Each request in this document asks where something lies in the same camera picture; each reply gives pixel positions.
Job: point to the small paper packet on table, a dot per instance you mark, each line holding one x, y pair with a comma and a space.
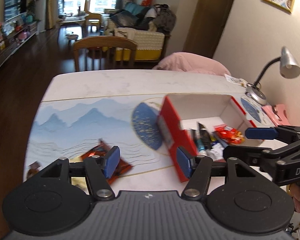
237, 81

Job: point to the dark red foil snack bag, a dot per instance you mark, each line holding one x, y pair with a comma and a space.
110, 161

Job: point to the wooden door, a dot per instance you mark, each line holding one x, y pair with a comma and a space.
207, 25

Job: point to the silver foil candy bar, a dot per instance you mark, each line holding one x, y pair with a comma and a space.
195, 135

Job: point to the white blue milk candy packet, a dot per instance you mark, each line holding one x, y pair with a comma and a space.
216, 151

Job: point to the black gold snack packet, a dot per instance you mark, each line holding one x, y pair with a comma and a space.
204, 136

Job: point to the blue mountain table runner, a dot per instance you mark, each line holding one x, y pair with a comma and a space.
69, 128

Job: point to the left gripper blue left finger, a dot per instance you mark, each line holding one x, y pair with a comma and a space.
97, 170

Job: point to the red cardboard box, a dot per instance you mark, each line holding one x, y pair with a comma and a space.
181, 113

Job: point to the flat screen television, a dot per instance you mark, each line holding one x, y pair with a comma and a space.
14, 8

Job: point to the silver desk lamp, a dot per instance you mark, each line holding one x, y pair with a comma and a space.
285, 66

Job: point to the sofa with white cover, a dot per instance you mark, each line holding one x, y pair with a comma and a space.
149, 27

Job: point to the cream yellow pastry packet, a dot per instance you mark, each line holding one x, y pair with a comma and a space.
79, 181

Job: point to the wooden dining chair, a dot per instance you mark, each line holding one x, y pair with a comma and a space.
111, 52

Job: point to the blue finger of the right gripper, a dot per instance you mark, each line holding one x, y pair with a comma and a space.
261, 133

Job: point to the person's right hand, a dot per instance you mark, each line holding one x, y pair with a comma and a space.
295, 193

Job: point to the pink cushion on chair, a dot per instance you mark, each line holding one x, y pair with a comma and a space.
189, 62

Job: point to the brown m&m candy bag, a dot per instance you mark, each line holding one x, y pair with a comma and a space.
34, 168

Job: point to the red chinese snack packet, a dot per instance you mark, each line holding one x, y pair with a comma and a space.
229, 134

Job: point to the coffee table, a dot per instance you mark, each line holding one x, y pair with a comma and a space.
71, 21

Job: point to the long tv console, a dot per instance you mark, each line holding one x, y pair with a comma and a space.
16, 39

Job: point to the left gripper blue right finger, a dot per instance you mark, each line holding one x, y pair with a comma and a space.
197, 169

